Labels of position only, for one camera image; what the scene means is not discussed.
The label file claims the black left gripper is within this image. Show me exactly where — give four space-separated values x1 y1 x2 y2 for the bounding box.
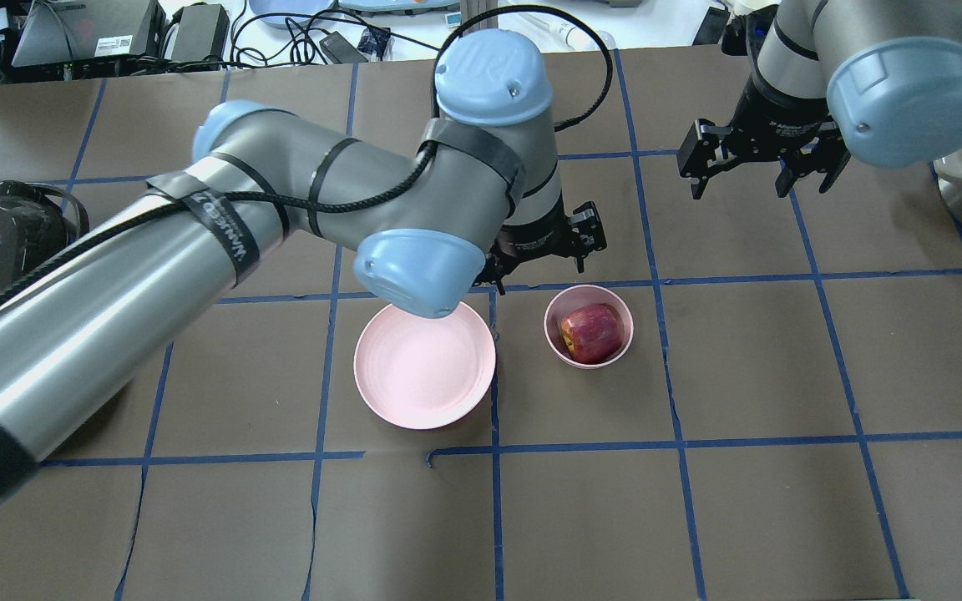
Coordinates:
473 195 607 288

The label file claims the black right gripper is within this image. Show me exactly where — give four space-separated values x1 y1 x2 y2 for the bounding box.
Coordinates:
678 75 851 200

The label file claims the pink bowl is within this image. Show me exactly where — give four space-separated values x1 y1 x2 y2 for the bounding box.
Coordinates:
542 285 635 370

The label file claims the red apple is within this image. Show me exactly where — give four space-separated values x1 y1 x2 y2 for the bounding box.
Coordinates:
559 303 625 365

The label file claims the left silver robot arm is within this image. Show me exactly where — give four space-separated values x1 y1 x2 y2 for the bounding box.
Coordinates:
0 29 607 503

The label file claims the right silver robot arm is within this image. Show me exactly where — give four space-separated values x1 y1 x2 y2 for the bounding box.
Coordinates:
677 1 962 200

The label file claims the pink plate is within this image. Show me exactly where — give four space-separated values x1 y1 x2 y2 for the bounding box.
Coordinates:
352 303 496 431

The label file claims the light bulb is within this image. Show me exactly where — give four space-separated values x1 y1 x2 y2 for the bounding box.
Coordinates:
519 12 617 51

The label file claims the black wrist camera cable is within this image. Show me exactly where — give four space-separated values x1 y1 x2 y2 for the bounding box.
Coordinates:
431 4 615 134

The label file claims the aluminium frame post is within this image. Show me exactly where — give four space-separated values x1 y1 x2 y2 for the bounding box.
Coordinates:
458 0 499 20

